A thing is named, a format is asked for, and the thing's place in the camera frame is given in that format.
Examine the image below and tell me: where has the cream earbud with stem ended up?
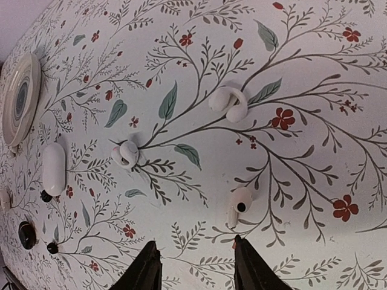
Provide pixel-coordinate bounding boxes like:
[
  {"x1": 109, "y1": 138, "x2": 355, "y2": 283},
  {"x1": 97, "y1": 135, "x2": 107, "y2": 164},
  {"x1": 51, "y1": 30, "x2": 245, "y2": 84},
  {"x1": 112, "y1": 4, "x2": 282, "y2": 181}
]
[{"x1": 227, "y1": 187, "x2": 253, "y2": 228}]

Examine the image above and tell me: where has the grey swirl ceramic plate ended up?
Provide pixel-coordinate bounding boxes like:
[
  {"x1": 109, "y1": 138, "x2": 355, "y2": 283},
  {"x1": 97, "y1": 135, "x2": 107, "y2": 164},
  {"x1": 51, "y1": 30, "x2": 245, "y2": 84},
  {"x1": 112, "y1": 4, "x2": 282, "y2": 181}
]
[{"x1": 2, "y1": 53, "x2": 42, "y2": 147}]

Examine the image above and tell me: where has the white earbud partial top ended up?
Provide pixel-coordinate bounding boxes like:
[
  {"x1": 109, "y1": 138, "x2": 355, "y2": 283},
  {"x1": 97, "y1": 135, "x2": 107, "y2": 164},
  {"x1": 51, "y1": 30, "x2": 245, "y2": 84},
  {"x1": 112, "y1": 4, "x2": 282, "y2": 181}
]
[{"x1": 209, "y1": 86, "x2": 248, "y2": 123}]

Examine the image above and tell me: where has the white earbud silicone tip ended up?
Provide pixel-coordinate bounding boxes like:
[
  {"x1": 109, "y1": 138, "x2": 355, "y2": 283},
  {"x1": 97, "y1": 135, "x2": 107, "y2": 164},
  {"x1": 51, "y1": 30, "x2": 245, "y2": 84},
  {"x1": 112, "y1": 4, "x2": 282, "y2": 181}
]
[{"x1": 111, "y1": 140, "x2": 139, "y2": 170}]

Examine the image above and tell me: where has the black earbud lower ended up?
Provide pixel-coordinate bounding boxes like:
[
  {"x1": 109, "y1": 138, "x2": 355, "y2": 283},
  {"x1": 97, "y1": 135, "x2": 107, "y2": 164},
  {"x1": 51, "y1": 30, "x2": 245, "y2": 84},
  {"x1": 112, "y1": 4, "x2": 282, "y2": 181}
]
[{"x1": 47, "y1": 242, "x2": 59, "y2": 255}]

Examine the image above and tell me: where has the black open earbud case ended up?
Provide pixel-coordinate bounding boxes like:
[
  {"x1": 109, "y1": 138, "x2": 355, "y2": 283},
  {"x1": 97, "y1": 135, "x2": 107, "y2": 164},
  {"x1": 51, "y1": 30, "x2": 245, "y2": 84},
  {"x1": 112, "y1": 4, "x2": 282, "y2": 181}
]
[{"x1": 18, "y1": 221, "x2": 36, "y2": 250}]

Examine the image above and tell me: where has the white earbud case small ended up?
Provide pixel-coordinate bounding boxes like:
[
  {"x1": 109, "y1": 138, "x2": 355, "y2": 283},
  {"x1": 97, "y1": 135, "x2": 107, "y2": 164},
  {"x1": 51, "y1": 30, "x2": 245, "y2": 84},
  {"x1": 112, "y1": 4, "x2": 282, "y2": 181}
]
[{"x1": 0, "y1": 190, "x2": 11, "y2": 212}]

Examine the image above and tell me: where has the black earbud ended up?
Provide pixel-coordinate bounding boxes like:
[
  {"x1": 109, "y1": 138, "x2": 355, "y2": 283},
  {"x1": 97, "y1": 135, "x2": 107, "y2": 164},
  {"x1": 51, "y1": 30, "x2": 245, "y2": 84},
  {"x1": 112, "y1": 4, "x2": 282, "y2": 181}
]
[
  {"x1": 41, "y1": 190, "x2": 53, "y2": 203},
  {"x1": 47, "y1": 242, "x2": 59, "y2": 255}
]

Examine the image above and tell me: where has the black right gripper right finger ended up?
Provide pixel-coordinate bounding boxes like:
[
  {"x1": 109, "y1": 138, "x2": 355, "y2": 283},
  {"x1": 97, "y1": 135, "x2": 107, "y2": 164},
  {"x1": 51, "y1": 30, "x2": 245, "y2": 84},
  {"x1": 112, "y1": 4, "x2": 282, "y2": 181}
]
[{"x1": 234, "y1": 234, "x2": 291, "y2": 290}]

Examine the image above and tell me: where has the white oval earbud case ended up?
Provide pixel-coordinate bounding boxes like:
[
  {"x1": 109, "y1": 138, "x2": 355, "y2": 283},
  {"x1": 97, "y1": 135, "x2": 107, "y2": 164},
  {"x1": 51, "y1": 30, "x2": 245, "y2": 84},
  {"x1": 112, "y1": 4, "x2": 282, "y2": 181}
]
[{"x1": 42, "y1": 143, "x2": 66, "y2": 196}]

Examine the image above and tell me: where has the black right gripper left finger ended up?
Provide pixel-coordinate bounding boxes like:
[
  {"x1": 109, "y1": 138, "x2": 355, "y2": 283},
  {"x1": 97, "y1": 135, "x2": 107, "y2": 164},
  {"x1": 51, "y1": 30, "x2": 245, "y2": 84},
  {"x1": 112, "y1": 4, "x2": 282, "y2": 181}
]
[{"x1": 110, "y1": 240, "x2": 162, "y2": 290}]

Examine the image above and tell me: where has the black earbud upper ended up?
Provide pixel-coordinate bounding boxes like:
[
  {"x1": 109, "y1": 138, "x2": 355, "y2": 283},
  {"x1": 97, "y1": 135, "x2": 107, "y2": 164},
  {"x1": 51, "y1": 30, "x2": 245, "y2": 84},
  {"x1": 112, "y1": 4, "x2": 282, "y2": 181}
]
[{"x1": 41, "y1": 190, "x2": 53, "y2": 203}]

